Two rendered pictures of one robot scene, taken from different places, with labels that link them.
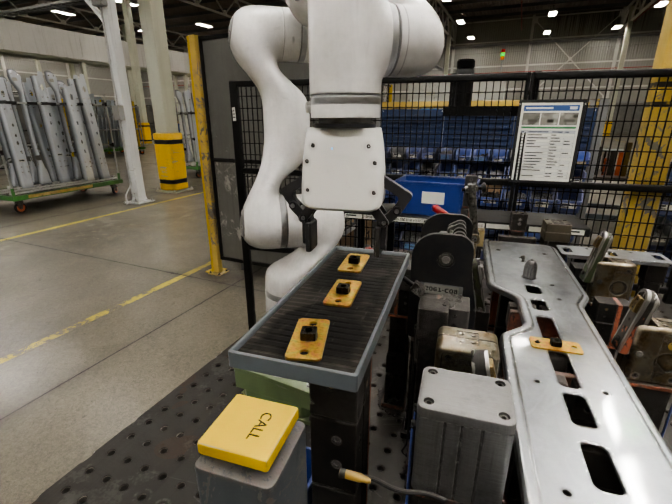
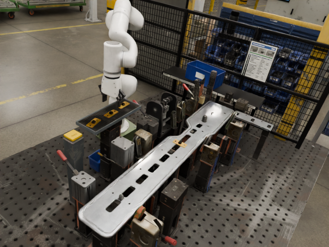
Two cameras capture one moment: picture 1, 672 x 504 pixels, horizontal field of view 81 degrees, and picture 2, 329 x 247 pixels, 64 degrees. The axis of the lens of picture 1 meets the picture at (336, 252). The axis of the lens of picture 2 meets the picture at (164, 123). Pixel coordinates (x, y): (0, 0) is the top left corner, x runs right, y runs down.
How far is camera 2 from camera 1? 97 cm
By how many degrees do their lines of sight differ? 16
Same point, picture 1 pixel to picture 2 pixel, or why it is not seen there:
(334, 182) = (107, 88)
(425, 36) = (128, 62)
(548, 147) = (259, 64)
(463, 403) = (119, 144)
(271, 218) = not seen: hidden behind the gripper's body
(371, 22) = (114, 59)
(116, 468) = (56, 144)
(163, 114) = not seen: outside the picture
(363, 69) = (112, 67)
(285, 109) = not seen: hidden behind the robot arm
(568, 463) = (147, 165)
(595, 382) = (177, 154)
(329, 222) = (129, 86)
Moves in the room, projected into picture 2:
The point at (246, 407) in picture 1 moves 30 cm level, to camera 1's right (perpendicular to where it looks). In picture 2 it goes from (73, 132) to (132, 148)
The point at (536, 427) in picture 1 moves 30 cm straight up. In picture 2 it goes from (148, 158) to (154, 110)
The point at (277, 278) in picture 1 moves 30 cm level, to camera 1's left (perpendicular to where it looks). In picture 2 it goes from (111, 100) to (71, 90)
